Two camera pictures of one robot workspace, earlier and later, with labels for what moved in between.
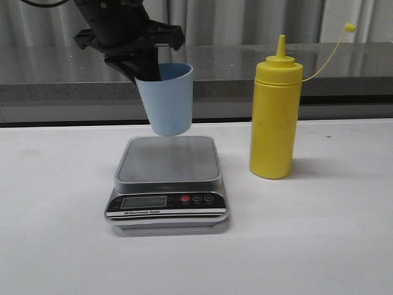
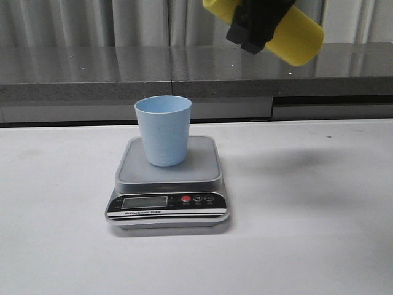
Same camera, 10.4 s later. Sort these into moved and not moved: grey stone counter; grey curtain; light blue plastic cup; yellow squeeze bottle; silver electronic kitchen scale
Moved: light blue plastic cup; yellow squeeze bottle
Not moved: grey stone counter; grey curtain; silver electronic kitchen scale
